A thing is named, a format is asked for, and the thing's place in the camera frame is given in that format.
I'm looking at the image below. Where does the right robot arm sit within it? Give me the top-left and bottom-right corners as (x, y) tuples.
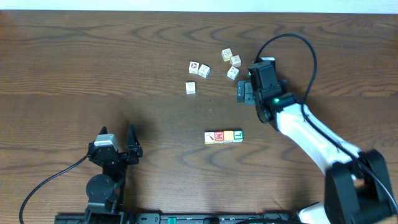
(237, 80), (397, 223)

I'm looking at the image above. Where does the ball picture white block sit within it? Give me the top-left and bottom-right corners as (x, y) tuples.
(189, 62), (200, 74)

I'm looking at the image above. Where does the tan block red side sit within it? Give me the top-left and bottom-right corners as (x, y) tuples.
(230, 55), (242, 67)

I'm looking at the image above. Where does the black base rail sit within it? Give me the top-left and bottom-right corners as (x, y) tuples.
(54, 213), (301, 224)

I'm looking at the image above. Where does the hammer picture yellow block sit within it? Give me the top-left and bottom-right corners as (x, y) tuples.
(204, 131), (215, 144)

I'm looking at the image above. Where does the umbrella blue edged block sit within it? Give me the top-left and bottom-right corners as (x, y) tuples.
(198, 64), (210, 78)

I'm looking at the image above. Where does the white block lower left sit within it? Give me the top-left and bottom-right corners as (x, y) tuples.
(185, 82), (196, 95)

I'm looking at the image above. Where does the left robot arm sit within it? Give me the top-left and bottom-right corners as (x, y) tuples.
(84, 125), (143, 223)

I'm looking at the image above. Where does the green number seven block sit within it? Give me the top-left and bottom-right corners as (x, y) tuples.
(233, 130), (244, 142)

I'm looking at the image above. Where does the tan block yellow side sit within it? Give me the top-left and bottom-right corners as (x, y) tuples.
(221, 48), (233, 62)

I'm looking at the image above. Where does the yellow top wooden block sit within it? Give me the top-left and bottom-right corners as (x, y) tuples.
(223, 130), (234, 142)

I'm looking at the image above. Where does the white block centre right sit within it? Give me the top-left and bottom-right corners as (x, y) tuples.
(227, 67), (239, 80)

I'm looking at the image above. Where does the red letter M block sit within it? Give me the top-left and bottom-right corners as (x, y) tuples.
(214, 131), (224, 143)

